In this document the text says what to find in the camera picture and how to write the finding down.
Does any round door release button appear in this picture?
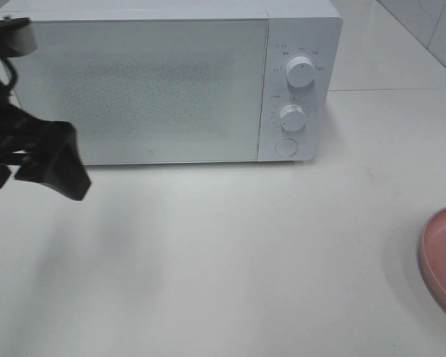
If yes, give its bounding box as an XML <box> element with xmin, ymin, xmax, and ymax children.
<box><xmin>275</xmin><ymin>138</ymin><xmax>298</xmax><ymax>157</ymax></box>

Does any white microwave oven body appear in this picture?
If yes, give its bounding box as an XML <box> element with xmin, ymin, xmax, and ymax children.
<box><xmin>0</xmin><ymin>1</ymin><xmax>343</xmax><ymax>162</ymax></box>

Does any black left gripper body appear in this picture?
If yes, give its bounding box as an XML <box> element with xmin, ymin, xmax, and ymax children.
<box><xmin>0</xmin><ymin>80</ymin><xmax>45</xmax><ymax>165</ymax></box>

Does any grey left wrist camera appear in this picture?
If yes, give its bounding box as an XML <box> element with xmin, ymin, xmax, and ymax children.
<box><xmin>0</xmin><ymin>18</ymin><xmax>37</xmax><ymax>58</ymax></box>

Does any white microwave door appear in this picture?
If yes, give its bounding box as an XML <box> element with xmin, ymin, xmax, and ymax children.
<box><xmin>13</xmin><ymin>20</ymin><xmax>267</xmax><ymax>164</ymax></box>

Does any pink round plate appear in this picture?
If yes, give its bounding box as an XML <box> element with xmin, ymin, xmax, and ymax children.
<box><xmin>418</xmin><ymin>208</ymin><xmax>446</xmax><ymax>311</ymax></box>

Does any white microwave knob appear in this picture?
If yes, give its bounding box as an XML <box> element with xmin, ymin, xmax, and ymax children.
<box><xmin>284</xmin><ymin>54</ymin><xmax>315</xmax><ymax>89</ymax></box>
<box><xmin>278</xmin><ymin>104</ymin><xmax>308</xmax><ymax>132</ymax></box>

